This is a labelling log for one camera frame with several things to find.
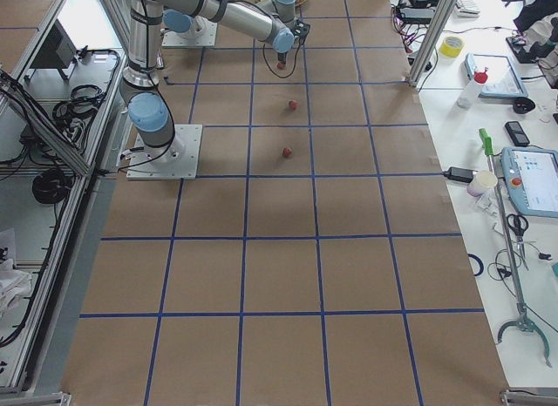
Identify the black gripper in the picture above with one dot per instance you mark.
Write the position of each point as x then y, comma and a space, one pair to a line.
282, 57

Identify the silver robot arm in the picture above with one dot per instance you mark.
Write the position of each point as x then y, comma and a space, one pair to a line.
271, 22

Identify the yellow tape roll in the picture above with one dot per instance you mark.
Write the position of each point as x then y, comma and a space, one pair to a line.
451, 46

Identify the plastic bottle red cap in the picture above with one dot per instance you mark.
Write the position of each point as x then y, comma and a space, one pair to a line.
472, 91

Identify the black power adapter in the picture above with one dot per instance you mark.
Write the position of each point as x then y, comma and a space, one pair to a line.
459, 174

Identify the paper cup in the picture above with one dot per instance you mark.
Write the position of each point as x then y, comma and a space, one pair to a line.
482, 182

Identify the teach pendant tablet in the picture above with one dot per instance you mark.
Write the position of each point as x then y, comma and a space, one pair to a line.
530, 176

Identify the black scissors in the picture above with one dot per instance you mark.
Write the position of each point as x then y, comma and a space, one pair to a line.
518, 224

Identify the reacher grabber tool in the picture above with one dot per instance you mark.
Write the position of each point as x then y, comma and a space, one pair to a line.
523, 323

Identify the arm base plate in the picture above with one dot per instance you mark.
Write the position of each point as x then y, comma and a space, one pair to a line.
205, 35
179, 162

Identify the aluminium frame post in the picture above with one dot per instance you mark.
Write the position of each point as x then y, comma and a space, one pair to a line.
438, 22

